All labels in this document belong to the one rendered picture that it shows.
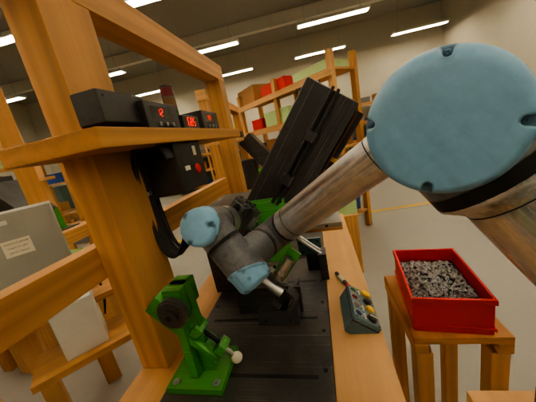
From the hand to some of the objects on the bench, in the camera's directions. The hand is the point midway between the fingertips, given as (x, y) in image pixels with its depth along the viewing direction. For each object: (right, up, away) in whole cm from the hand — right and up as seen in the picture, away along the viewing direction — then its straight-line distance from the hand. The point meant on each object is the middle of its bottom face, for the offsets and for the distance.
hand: (246, 220), depth 80 cm
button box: (+35, -31, -4) cm, 47 cm away
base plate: (+9, -29, +20) cm, 36 cm away
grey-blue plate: (+26, -22, +24) cm, 42 cm away
